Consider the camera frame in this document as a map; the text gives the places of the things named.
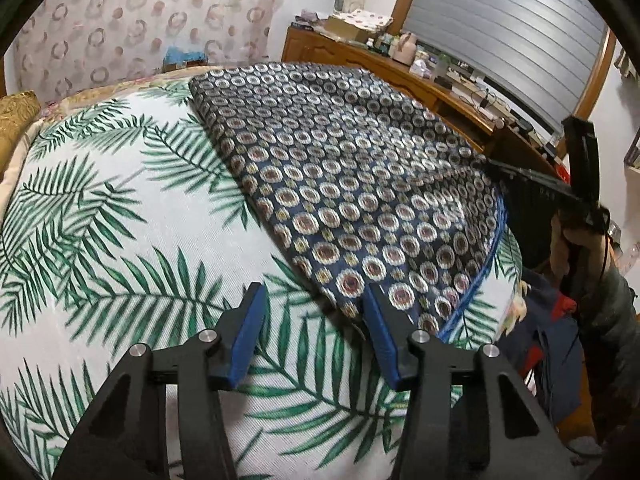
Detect floral print cloth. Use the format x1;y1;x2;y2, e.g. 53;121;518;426
334;8;395;31

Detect floral ring-print curtain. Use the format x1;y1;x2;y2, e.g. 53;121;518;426
12;0;301;106

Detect person's right forearm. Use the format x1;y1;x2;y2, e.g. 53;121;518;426
575;260;640;441

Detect grey window blind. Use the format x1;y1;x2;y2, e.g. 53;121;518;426
402;0;608;133

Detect light blue cloth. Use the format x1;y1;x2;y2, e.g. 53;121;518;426
164;47;208;66

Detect pink handbag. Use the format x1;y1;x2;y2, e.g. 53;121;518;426
391;31;418;63

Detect floral quilt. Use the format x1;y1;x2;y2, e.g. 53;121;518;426
42;64;211;111

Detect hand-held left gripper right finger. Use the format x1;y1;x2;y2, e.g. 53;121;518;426
364;284;586;480

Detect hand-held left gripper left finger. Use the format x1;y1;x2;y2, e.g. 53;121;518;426
52;282;268;480

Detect gold textured pillow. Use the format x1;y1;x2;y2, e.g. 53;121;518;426
0;91;42;161

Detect wooden sideboard cabinet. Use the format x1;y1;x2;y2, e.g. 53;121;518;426
281;26;561;176

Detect person's right hand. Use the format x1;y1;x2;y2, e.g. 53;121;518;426
549;210;608;306

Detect open cardboard box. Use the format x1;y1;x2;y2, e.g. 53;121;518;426
320;16;373;43

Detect assorted small bottles and boxes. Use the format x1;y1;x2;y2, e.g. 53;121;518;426
415;45;566;151

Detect navy patterned satin-trimmed robe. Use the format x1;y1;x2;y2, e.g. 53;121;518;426
189;61;508;336

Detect blue and red clothes pile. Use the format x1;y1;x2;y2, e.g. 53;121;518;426
500;270;601;441

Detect green leaf-print bed sheet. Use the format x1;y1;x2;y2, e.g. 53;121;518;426
0;72;523;480

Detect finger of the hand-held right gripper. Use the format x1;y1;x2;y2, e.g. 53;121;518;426
486;157;588;218

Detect grey slipper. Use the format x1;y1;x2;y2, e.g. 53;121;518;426
565;435;606;458

